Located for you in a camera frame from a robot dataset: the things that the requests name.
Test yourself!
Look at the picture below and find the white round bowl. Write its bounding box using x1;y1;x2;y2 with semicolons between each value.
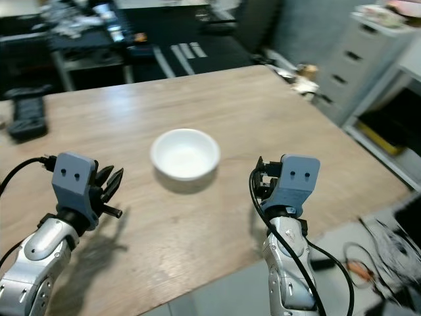
150;128;222;182

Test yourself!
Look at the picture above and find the brown and white object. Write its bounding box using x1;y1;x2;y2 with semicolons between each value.
293;63;322;96

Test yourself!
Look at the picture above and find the black handheld device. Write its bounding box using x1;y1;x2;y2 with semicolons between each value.
7;92;49;142

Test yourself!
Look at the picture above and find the white and black tool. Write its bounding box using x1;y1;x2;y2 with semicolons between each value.
265;49;298;77

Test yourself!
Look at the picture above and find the small orange object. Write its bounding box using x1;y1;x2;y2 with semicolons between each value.
347;261;373;280

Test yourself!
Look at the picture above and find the white shelving rack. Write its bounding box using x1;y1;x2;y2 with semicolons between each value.
344;46;421;193

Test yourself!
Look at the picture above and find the grey drawer cabinet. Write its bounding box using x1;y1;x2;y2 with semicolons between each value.
312;12;410;127

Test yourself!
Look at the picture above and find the cluttered white-legged table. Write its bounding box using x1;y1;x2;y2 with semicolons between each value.
0;0;153;92

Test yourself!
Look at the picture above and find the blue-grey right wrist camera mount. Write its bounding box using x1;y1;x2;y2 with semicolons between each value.
262;154;322;215

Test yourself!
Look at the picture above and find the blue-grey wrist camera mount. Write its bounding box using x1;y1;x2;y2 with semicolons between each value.
52;152;101;223
262;154;322;215

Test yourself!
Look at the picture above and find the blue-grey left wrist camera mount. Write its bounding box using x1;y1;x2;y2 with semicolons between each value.
52;152;101;223

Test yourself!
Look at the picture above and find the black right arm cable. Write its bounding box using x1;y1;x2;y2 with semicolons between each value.
249;168;356;316

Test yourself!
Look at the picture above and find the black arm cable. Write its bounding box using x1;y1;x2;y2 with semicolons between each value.
0;155;56;197
249;168;356;316

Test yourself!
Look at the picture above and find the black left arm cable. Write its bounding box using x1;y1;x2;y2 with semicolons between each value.
0;155;56;197

